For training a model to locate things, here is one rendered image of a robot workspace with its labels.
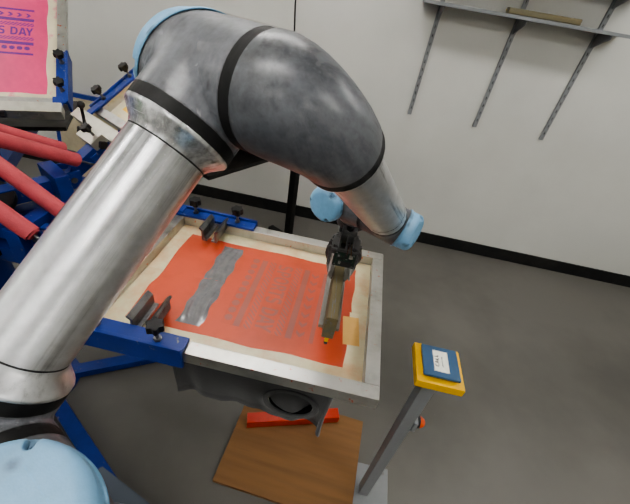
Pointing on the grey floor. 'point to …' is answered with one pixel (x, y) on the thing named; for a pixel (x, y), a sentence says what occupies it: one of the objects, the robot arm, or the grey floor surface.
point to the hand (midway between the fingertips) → (338, 274)
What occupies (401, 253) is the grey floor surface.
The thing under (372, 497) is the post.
